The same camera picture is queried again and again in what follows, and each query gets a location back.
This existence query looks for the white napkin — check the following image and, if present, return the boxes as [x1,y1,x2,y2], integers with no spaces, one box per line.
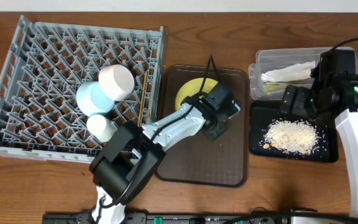
[261,61,316,83]

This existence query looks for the green snack wrapper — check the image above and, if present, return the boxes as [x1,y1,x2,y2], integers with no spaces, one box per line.
[262,82,288,95]

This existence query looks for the cooked rice leftovers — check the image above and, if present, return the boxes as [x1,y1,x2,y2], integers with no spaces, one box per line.
[259,119,326,156]

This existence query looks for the yellow plate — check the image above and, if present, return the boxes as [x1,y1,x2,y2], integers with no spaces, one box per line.
[175,78,218,110]

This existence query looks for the wooden chopstick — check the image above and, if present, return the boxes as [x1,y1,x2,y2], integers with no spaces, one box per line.
[137,71,149,126]
[145,106,150,124]

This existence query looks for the white plastic cup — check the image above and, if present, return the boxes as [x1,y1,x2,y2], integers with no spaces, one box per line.
[86,114,116,142]

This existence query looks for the light blue bowl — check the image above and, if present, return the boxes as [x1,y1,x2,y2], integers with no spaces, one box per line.
[76,82,115,117]

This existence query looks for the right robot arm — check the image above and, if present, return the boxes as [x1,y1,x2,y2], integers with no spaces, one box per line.
[280,47,358,218]

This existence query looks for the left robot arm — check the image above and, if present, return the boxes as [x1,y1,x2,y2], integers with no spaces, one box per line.
[89,94,240,223]

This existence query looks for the black waste tray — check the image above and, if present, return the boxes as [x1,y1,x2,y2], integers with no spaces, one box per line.
[250,100,339,163]

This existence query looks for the brown serving tray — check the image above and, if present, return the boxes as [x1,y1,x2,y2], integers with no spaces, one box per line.
[156,68,249,187]

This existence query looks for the clear plastic bin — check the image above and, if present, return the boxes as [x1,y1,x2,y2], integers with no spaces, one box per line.
[248,46,358,101]

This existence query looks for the grey plastic dish rack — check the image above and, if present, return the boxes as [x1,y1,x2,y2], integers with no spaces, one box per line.
[0,17,167,164]

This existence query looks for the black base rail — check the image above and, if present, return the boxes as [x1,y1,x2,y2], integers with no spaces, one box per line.
[42,206,327,224]

